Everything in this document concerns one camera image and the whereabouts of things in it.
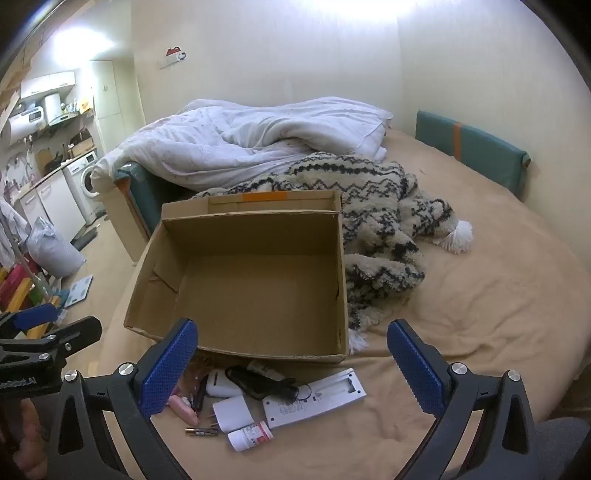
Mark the white rounded plastic case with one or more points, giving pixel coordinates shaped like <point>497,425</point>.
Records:
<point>219,383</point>

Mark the small black red gadget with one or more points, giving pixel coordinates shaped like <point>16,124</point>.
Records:
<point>199,392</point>

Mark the person's grey trousers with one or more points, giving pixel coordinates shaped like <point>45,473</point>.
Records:
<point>565,452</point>

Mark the bathroom scale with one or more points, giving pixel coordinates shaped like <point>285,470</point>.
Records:
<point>78,290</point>

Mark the cream black patterned knit blanket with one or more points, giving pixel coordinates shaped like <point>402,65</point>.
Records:
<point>383,217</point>

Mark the small white plastic item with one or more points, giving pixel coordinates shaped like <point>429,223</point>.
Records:
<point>258,367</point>

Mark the dark floor mat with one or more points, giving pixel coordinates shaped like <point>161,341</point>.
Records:
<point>83,239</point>

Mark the white hanging cloth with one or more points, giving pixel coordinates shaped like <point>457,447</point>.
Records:
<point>9,221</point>

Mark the teal cushion with orange stripe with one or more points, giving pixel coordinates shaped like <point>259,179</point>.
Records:
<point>485,152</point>

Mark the colourful wooden rack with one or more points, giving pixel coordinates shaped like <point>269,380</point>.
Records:
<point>18,290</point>

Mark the person's left hand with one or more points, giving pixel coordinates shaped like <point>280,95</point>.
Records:
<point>25,434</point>

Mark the white washing machine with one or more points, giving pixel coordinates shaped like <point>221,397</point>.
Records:
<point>83,184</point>

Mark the white wall cabinets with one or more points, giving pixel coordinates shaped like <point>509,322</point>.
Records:
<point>46,85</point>

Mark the white pill bottle pink label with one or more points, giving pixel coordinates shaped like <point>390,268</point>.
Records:
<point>249,436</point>

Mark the grey plastic bag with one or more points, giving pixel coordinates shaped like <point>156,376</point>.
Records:
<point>51,254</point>

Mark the white wall power strip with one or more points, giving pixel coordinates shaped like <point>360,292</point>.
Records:
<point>171,57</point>

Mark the white cylinder canister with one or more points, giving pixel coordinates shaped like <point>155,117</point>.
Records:
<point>53,108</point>

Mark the white water heater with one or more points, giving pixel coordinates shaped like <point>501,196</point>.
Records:
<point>25,122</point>

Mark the brown cardboard box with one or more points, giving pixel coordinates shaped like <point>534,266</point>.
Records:
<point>258,286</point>

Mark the white plug charger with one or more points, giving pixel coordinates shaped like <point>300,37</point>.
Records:
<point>233,410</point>

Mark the plain teal cushion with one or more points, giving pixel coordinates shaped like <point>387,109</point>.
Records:
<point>147,194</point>

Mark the small gold black battery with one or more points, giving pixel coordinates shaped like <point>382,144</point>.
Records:
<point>203,431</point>

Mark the tall white cupboard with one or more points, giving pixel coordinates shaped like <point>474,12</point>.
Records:
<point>106,106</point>

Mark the small brown carton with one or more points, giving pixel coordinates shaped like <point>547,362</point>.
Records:
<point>82,147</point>

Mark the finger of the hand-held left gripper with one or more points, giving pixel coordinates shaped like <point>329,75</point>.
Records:
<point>69,339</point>
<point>37,316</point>

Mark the small pink plastic item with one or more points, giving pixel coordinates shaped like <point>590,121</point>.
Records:
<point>182,406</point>

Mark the white duvet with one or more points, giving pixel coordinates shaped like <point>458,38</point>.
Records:
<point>231,143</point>

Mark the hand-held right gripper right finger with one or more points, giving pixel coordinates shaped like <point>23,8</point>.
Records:
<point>413,369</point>

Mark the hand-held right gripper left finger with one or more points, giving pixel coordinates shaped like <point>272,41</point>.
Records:
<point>168,369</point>

